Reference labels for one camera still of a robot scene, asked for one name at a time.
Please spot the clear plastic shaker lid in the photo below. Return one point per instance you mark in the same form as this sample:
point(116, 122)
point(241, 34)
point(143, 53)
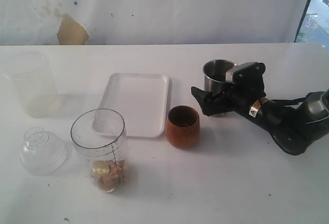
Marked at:
point(43, 152)

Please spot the white rectangular tray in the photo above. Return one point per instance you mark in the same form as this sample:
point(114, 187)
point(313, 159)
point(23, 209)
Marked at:
point(142, 101)

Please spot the dark window frame post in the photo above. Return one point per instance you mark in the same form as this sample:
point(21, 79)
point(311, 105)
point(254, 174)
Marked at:
point(302, 18)

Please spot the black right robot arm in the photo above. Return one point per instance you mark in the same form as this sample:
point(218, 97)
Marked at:
point(293, 124)

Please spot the clear plastic shaker body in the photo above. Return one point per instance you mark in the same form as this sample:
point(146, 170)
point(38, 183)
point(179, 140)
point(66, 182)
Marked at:
point(99, 134)

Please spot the wooden cubes and gold coins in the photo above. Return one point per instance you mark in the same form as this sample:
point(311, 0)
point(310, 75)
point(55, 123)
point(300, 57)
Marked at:
point(107, 175)

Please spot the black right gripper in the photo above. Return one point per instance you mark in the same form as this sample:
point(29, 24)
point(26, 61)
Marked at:
point(247, 85)

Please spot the brown wooden cup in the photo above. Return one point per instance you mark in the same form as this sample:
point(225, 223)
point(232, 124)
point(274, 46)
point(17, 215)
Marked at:
point(182, 127)

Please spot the stainless steel cup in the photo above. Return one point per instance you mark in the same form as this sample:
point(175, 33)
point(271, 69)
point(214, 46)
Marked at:
point(215, 75)

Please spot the translucent plastic jar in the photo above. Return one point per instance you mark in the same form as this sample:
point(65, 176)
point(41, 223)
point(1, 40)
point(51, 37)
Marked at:
point(32, 81)

